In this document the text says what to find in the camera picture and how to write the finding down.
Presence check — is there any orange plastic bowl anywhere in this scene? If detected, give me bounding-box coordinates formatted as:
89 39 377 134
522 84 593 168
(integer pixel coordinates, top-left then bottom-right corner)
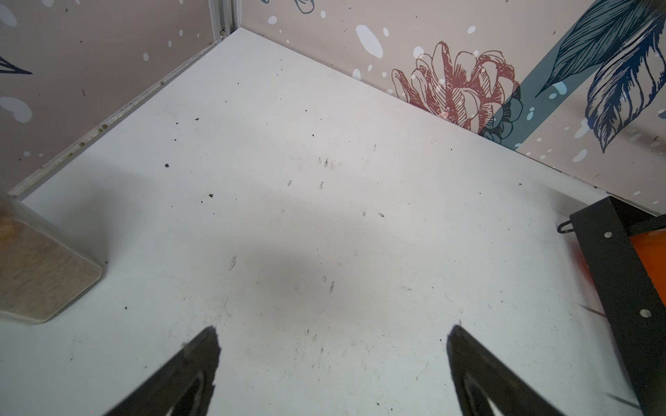
631 229 666 303

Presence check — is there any aluminium frame corner post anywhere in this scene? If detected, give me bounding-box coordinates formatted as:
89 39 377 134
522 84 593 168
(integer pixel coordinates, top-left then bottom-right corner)
207 0 242 43

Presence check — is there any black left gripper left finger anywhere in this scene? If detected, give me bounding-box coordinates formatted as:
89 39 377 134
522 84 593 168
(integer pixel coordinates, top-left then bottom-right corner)
108 326 221 415

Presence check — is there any black wire dish rack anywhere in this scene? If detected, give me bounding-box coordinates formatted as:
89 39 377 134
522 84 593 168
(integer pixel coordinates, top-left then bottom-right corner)
558 197 665 415

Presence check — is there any glass jar with amber contents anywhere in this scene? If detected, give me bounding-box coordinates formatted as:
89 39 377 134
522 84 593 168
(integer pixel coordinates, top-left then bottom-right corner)
1 194 104 324

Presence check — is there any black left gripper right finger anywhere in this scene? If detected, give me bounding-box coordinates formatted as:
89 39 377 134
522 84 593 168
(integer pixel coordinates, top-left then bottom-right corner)
447 325 562 415

